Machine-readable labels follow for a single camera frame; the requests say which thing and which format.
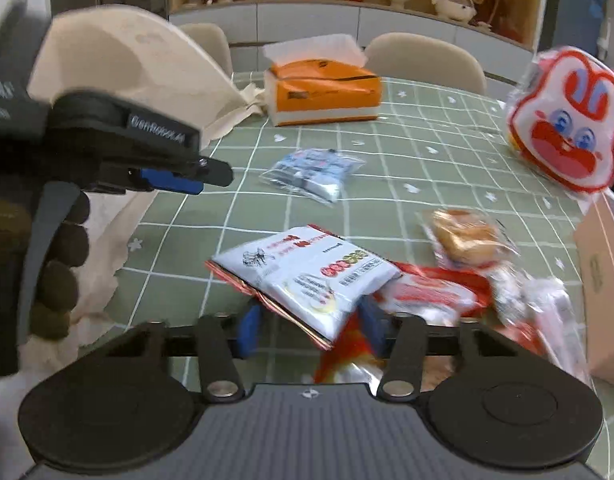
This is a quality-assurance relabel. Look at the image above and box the blue white snack packet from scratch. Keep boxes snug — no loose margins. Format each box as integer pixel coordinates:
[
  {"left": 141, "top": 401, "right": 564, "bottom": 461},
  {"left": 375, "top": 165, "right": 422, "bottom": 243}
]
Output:
[{"left": 259, "top": 148, "right": 366, "bottom": 204}]

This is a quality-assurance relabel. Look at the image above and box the person's left hand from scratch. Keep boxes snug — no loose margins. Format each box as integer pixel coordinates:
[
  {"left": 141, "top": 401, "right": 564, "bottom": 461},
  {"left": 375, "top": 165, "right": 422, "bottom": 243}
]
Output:
[{"left": 30, "top": 191, "right": 91, "bottom": 342}]

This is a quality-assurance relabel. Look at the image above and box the green checked tablecloth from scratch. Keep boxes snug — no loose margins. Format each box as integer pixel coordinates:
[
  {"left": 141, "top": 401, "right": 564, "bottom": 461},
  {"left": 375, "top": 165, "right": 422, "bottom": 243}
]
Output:
[{"left": 112, "top": 72, "right": 614, "bottom": 461}]

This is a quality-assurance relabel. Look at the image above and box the beige chair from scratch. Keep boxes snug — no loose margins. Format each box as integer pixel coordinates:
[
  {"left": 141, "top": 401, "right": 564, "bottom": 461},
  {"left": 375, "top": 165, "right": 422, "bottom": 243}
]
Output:
[
  {"left": 177, "top": 22, "right": 234, "bottom": 78},
  {"left": 364, "top": 32, "right": 488, "bottom": 95}
]

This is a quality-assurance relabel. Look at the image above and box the brown plush toy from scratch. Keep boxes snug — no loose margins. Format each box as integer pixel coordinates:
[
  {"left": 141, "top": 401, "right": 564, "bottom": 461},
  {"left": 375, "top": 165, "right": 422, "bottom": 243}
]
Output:
[{"left": 469, "top": 0, "right": 508, "bottom": 31}]

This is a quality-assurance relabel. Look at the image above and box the clear white snack packet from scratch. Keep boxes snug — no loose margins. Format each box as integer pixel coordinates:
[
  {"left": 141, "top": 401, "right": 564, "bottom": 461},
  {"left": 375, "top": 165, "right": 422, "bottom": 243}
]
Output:
[{"left": 489, "top": 265, "right": 595, "bottom": 386}]

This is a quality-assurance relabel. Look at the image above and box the red white rabbit bag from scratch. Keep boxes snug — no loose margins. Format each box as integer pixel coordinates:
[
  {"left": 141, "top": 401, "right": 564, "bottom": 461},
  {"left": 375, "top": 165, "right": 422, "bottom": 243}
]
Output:
[{"left": 504, "top": 45, "right": 614, "bottom": 211}]

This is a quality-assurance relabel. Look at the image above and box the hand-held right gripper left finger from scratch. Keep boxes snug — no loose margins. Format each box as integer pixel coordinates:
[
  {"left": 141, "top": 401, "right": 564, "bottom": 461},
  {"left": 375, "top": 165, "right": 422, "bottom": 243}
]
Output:
[{"left": 87, "top": 304, "right": 262, "bottom": 403}]

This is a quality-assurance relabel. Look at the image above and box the wooden shelf cabinet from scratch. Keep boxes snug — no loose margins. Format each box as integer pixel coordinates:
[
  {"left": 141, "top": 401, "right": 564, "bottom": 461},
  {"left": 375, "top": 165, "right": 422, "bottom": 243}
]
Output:
[{"left": 167, "top": 0, "right": 548, "bottom": 52}]

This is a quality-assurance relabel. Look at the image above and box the clear bread packet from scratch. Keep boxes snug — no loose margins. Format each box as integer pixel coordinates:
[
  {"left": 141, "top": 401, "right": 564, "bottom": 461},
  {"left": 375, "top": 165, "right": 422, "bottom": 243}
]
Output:
[{"left": 419, "top": 208, "right": 518, "bottom": 271}]

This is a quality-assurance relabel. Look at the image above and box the red white snack packet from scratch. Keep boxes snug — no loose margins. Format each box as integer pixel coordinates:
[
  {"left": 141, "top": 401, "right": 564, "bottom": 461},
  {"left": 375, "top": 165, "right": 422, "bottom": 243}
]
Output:
[{"left": 377, "top": 262, "right": 492, "bottom": 323}]

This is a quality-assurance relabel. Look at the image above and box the white red-edged snack packet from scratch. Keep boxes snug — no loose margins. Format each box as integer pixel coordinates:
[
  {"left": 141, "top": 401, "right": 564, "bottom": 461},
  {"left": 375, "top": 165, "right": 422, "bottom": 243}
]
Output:
[{"left": 205, "top": 225, "right": 403, "bottom": 352}]

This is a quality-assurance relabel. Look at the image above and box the pink cardboard box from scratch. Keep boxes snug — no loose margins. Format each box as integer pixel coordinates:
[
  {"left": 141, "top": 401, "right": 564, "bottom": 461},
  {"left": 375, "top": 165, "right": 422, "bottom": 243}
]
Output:
[{"left": 573, "top": 192, "right": 614, "bottom": 392}]

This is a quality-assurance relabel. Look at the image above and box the white bunny plush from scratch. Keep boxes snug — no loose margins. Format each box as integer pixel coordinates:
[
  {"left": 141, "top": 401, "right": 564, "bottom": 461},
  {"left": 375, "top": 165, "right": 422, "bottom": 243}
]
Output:
[{"left": 432, "top": 0, "right": 480, "bottom": 23}]

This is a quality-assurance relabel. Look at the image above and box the orange tissue box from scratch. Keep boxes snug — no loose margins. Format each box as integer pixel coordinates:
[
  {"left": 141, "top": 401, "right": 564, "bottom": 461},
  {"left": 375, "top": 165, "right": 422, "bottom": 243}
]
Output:
[{"left": 263, "top": 34, "right": 384, "bottom": 127}]

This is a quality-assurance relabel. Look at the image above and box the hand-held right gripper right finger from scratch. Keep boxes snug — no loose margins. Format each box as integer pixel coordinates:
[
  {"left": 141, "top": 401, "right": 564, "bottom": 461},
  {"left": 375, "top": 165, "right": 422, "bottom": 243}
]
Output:
[{"left": 359, "top": 300, "right": 542, "bottom": 400}]

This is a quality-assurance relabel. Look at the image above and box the cream canvas tote bag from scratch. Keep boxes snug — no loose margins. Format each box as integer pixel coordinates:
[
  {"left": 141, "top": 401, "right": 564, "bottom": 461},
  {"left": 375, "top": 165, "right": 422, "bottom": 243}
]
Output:
[{"left": 26, "top": 4, "right": 268, "bottom": 341}]

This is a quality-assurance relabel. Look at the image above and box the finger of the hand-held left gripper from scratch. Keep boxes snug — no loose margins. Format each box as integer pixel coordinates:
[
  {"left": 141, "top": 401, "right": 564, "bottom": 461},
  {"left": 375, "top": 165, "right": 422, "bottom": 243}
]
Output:
[
  {"left": 82, "top": 167, "right": 204, "bottom": 196},
  {"left": 100, "top": 156, "right": 234, "bottom": 187}
]

